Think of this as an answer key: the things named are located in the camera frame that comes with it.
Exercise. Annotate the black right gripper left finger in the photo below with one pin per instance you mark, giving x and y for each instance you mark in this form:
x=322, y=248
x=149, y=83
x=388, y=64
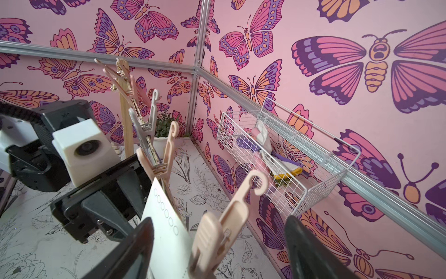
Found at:
x=131, y=258

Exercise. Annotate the white wire basket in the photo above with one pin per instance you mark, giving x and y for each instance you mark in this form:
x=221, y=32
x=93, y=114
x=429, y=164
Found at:
x=304, y=162

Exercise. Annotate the white postcard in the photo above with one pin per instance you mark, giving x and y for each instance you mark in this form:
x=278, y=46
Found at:
x=172, y=242

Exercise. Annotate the wooden drying rack frame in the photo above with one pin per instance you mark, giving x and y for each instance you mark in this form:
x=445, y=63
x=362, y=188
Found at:
x=126, y=122

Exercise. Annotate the potted green plant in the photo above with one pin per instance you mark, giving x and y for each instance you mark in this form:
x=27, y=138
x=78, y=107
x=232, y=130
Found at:
x=164, y=120

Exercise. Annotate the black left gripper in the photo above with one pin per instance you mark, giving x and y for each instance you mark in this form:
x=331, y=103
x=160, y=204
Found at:
x=107, y=202

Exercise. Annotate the beige clothespin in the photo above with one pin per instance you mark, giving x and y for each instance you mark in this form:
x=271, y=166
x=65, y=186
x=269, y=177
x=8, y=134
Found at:
x=155, y=167
x=215, y=236
x=121, y=79

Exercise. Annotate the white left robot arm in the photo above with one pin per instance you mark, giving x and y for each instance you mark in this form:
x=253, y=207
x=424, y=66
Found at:
x=27, y=152

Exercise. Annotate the grey clothespin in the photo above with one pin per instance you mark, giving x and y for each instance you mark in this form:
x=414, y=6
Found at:
x=146, y=122

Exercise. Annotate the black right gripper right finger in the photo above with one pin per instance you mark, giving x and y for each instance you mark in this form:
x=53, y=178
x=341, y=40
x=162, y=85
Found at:
x=309, y=258

